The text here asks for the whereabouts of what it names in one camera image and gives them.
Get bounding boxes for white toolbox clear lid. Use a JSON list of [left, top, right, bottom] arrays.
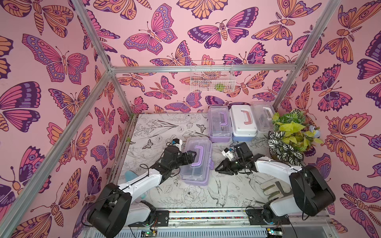
[[251, 102, 275, 137]]

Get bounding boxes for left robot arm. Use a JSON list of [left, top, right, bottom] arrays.
[[83, 138, 197, 238]]

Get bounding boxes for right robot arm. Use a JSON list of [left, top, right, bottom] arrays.
[[215, 142, 336, 224]]

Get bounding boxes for work glove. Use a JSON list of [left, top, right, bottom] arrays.
[[260, 178, 293, 200]]

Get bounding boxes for potted green plant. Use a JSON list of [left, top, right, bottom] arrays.
[[266, 110, 323, 167]]

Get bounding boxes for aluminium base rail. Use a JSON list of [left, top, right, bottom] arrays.
[[116, 207, 339, 238]]

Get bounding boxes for white wire basket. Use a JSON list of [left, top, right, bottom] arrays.
[[189, 60, 236, 93]]

